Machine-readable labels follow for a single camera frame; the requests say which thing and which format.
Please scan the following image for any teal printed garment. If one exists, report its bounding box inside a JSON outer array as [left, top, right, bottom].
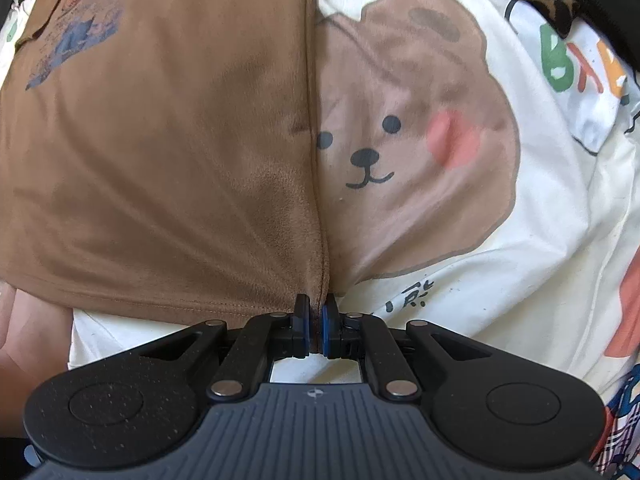
[[591, 363, 640, 480]]

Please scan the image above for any cream bear print duvet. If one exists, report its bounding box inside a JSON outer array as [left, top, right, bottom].
[[0, 0, 640, 476]]

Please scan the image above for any brown printed t-shirt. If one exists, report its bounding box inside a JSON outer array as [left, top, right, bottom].
[[1, 0, 329, 327]]

